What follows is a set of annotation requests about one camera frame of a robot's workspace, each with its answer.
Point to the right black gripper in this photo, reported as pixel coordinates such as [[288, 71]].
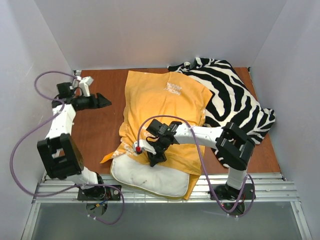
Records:
[[157, 150]]

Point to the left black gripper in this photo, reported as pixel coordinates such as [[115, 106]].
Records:
[[93, 101]]

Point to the white pillow yellow edge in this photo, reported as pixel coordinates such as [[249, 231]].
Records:
[[159, 180]]

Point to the yellow pillowcase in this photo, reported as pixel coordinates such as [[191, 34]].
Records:
[[166, 96]]

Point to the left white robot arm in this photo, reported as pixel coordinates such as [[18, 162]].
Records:
[[59, 154]]

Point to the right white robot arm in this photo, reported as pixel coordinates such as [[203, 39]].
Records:
[[231, 142]]

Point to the zebra striped blanket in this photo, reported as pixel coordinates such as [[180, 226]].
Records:
[[231, 100]]

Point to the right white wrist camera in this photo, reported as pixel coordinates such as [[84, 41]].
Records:
[[141, 146]]

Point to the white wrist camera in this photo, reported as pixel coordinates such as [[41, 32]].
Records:
[[141, 146], [84, 84]]

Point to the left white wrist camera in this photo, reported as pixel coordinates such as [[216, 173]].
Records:
[[84, 84]]

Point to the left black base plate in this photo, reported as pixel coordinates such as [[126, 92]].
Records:
[[100, 193]]

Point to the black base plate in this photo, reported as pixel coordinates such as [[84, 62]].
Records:
[[100, 193], [228, 193]]

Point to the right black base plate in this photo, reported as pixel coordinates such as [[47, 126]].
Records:
[[228, 193]]

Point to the aluminium rail frame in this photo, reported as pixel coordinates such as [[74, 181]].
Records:
[[163, 137]]

